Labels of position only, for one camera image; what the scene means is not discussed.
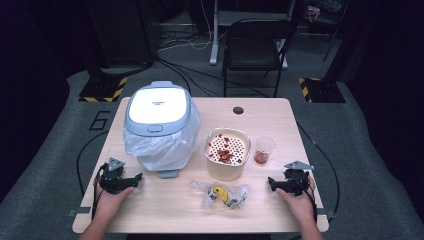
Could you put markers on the grey table edge clamp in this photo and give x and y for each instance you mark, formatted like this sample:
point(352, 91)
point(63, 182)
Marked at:
point(80, 211)
point(328, 215)

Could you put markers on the red dried fruit pieces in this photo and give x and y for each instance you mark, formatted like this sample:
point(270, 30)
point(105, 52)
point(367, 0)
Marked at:
point(224, 155)
point(261, 158)

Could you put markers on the white grey pedal trash can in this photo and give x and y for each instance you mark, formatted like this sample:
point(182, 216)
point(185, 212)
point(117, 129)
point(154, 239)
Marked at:
point(156, 106)

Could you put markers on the person's right hand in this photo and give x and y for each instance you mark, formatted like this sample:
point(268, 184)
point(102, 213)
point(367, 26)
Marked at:
point(300, 206)

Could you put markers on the black folding chair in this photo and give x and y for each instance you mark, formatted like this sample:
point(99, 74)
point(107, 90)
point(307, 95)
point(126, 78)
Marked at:
point(255, 50)

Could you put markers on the black base with hazard stripes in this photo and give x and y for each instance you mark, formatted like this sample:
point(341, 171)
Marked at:
point(101, 90)
point(325, 90)

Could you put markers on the clear plastic cup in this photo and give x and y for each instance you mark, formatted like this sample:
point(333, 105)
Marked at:
point(265, 145)

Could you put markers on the black cabinet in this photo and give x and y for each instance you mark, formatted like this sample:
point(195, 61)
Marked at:
point(123, 30)

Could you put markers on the person's left hand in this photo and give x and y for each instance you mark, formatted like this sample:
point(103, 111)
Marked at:
point(111, 205)

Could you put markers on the beige basin with perforated strainer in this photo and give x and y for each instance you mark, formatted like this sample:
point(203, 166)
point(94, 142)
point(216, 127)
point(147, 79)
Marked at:
point(223, 171)

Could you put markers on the crumpled clear plastic wrapper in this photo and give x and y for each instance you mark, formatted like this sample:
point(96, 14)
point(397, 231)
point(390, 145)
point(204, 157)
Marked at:
point(240, 195)

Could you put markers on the yellow banana peel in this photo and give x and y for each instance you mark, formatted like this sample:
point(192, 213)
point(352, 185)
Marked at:
point(220, 192)

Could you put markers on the white metal desk frame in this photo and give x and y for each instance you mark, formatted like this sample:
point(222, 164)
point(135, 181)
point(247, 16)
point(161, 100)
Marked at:
point(214, 40)

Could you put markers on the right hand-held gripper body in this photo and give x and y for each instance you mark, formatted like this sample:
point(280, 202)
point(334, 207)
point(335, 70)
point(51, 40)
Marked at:
point(295, 181)

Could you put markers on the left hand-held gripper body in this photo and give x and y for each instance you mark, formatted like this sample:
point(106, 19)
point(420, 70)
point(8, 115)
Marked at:
point(111, 178)

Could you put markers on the clear plastic trash bag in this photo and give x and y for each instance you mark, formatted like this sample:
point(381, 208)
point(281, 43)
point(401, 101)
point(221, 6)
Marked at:
point(160, 151)

